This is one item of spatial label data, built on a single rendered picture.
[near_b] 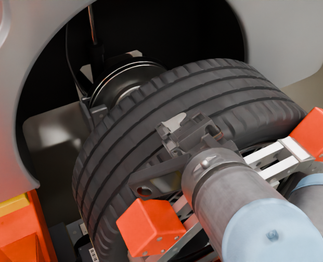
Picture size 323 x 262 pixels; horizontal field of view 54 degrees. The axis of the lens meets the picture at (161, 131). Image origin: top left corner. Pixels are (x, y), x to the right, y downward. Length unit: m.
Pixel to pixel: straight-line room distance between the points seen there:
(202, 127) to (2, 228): 0.82
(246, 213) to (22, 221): 0.90
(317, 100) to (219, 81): 1.97
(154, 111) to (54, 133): 1.65
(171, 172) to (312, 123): 0.37
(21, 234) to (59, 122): 1.33
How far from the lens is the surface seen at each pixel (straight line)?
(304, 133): 0.73
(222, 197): 0.33
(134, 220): 0.56
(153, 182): 0.48
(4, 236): 1.13
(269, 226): 0.29
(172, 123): 0.55
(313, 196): 0.48
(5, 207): 1.12
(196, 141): 0.48
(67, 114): 2.36
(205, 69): 0.73
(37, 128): 2.34
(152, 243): 0.56
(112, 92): 1.04
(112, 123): 0.70
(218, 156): 0.39
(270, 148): 0.67
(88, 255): 1.29
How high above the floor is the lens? 1.62
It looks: 49 degrees down
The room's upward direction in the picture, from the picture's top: straight up
